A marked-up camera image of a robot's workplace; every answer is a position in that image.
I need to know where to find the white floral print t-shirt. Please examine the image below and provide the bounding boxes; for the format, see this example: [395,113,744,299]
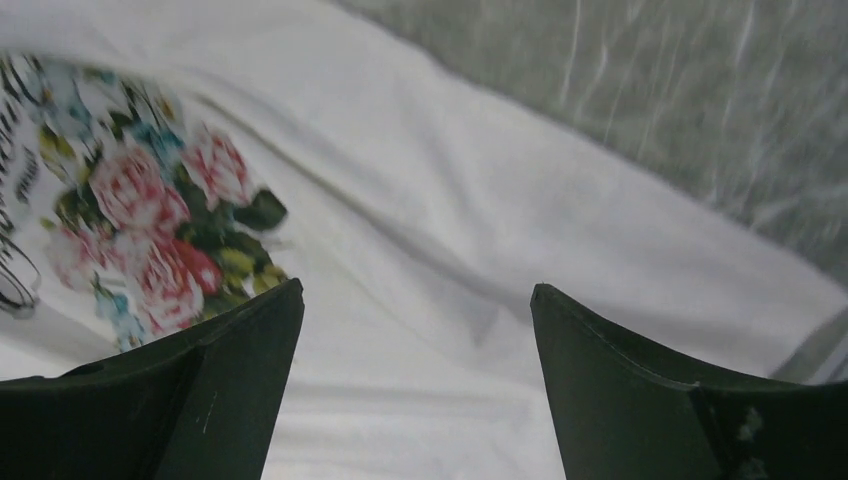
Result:
[1,1,847,479]

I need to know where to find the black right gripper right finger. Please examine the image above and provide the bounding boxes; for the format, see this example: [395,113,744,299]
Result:
[530,284,847,480]

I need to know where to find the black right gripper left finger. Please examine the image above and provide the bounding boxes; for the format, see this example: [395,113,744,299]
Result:
[1,279,304,479]

